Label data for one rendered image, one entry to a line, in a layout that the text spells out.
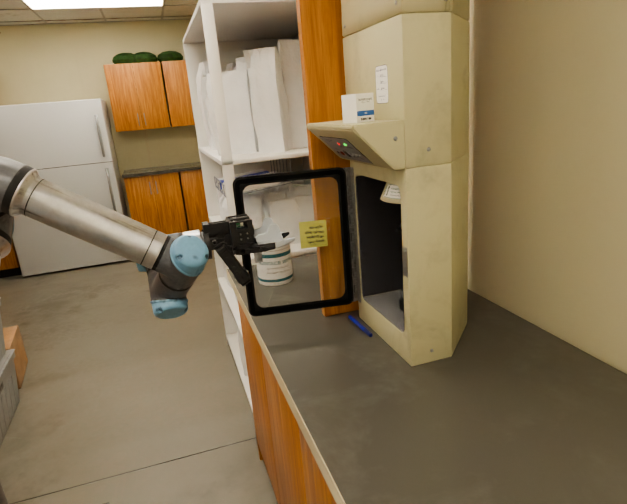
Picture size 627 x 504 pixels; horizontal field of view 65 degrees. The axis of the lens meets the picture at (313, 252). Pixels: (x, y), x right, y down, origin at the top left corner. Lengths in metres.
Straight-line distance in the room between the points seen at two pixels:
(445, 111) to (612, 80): 0.35
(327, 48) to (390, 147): 0.44
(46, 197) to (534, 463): 0.97
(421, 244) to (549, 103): 0.49
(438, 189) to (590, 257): 0.41
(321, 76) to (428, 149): 0.42
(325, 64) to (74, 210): 0.75
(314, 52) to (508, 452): 1.03
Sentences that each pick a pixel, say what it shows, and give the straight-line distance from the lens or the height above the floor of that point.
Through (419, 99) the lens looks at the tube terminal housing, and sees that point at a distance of 1.07.
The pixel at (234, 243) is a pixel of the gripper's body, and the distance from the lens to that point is 1.15.
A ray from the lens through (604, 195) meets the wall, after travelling 1.27.
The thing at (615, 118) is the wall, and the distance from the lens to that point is 1.24.
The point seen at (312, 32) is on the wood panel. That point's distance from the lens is 1.39.
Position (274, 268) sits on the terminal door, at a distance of 1.38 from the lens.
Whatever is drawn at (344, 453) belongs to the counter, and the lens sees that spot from 0.98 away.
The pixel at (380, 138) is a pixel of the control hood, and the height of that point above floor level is 1.48.
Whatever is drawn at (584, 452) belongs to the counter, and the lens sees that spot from 1.04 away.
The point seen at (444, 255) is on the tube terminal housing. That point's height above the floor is 1.20.
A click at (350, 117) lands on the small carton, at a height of 1.52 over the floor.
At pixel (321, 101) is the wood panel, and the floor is 1.56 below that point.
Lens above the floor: 1.56
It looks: 17 degrees down
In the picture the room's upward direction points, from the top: 5 degrees counter-clockwise
